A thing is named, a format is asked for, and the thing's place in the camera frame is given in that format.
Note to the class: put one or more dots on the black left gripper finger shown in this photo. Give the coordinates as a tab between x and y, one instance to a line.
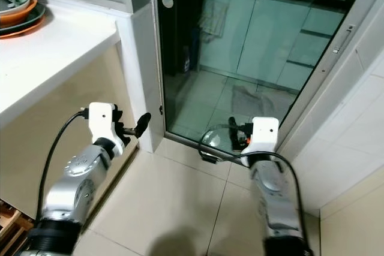
142	125

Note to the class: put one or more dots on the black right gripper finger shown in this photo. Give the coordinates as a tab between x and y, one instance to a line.
233	125

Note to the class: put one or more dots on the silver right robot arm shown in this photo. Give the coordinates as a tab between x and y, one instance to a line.
273	196

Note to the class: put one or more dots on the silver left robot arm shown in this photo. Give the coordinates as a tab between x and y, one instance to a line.
78	178

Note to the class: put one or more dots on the sliding glass door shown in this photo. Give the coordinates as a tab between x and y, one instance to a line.
264	46

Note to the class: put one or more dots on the round white door sticker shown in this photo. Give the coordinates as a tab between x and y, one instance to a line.
167	1

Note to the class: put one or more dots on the dark green plate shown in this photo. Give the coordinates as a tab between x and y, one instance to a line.
39	19

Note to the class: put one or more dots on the orange plate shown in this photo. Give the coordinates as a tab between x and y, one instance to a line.
18	33

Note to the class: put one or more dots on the wooden wine rack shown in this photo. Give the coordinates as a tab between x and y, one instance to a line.
12	235

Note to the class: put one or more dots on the orange bowl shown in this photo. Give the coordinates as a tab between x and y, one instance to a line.
15	19

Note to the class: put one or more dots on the white bowl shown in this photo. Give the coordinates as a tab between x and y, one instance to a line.
13	6

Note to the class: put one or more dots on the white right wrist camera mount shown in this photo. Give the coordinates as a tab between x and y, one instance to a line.
265	135

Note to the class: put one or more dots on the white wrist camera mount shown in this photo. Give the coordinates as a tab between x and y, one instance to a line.
265	135
102	121

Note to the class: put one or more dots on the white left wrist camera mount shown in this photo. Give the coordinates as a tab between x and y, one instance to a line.
102	121

